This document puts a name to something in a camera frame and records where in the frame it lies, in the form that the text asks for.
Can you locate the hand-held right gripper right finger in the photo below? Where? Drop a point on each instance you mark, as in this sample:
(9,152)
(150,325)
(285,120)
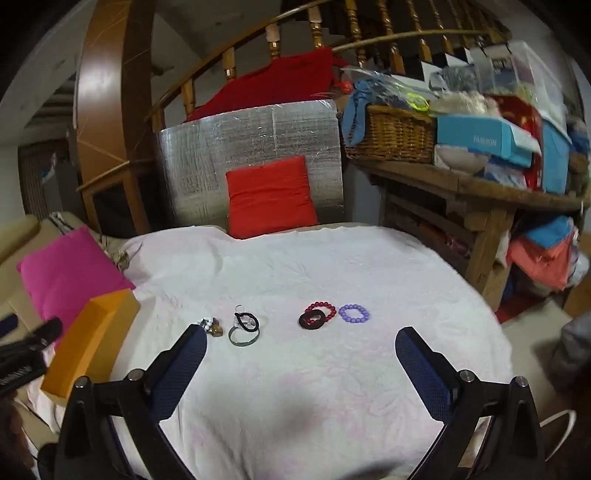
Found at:
(425,369)

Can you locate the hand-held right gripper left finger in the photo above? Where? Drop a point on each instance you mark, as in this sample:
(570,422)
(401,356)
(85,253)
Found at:
(184,364)

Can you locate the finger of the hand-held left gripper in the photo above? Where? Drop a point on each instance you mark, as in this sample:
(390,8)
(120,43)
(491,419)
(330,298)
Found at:
(46,330)

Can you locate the orange box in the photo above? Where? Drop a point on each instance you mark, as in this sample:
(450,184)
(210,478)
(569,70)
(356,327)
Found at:
(83,341)

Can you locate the metal bangle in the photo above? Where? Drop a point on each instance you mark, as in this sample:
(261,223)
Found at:
(242,345)

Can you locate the pink cushion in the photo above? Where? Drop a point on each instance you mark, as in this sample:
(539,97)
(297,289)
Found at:
(69,272)

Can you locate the grey cloth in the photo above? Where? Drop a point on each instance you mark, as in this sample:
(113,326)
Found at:
(575,350)

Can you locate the coral folded cloth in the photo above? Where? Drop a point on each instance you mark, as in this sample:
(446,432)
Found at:
(545,263)

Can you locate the blue folded cloth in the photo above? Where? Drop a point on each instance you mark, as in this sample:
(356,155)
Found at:
(551,230)

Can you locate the red cushion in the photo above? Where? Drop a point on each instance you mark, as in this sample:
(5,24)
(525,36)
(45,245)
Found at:
(272,198)

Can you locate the wooden table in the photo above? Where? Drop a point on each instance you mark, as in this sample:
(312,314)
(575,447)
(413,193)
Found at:
(461,182)

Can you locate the silver insulation panel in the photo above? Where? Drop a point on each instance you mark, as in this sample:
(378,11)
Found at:
(207,147)

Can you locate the wicker basket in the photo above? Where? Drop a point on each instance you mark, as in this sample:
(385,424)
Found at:
(392,134)

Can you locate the light blue cardboard box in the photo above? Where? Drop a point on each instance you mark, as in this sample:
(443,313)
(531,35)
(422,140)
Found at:
(475,134)

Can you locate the tall blue box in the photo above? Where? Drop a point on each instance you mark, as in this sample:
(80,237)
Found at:
(556,157)

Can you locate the blue hanging cloth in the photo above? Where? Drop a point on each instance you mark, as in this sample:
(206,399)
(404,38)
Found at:
(358,115)

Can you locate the red patterned bag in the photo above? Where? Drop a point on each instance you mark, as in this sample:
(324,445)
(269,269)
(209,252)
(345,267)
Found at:
(521,115)

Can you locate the clear plastic bag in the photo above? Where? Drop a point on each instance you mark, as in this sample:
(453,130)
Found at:
(392,87)

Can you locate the red cloth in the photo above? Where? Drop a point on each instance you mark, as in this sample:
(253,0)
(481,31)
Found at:
(277,83)

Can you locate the clear plastic box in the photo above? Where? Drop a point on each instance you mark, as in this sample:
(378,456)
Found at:
(531,69)

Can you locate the wooden stair railing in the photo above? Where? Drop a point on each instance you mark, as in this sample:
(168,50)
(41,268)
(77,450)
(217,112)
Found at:
(318,23)

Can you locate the curved wooden frame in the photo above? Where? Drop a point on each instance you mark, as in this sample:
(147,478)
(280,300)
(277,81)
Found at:
(101,115)

